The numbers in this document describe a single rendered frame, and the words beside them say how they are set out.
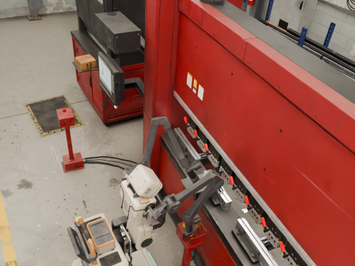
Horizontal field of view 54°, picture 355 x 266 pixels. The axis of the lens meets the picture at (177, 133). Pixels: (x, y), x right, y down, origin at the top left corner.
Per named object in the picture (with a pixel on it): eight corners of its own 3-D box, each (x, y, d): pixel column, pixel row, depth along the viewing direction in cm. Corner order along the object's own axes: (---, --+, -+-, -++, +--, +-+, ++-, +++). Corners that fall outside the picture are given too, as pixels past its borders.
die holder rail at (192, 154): (173, 135, 363) (173, 128, 357) (178, 134, 365) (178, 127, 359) (194, 167, 328) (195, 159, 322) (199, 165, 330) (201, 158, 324)
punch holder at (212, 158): (207, 157, 295) (209, 142, 285) (215, 154, 298) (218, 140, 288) (215, 169, 284) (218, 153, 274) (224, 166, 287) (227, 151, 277)
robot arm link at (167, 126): (159, 119, 270) (161, 121, 260) (166, 115, 271) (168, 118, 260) (181, 165, 282) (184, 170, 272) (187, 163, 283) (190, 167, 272)
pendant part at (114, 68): (99, 84, 362) (96, 51, 340) (110, 82, 367) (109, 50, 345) (115, 106, 332) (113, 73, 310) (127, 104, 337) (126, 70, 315)
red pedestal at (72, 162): (61, 162, 444) (51, 107, 393) (81, 158, 453) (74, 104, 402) (63, 173, 430) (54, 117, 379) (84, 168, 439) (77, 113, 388)
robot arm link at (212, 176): (213, 164, 250) (221, 172, 243) (217, 175, 259) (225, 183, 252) (160, 199, 244) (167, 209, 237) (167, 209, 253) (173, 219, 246)
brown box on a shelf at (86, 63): (72, 62, 449) (71, 53, 442) (91, 59, 460) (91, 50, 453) (78, 73, 430) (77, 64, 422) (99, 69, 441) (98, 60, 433)
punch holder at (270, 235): (262, 231, 238) (267, 215, 228) (272, 227, 242) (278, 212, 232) (275, 249, 228) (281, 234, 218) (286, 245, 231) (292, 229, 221)
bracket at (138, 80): (118, 85, 382) (118, 79, 378) (139, 82, 391) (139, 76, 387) (130, 104, 354) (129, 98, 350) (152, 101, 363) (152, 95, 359)
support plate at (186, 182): (180, 180, 297) (180, 179, 296) (207, 172, 306) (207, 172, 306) (189, 195, 284) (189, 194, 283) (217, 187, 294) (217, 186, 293)
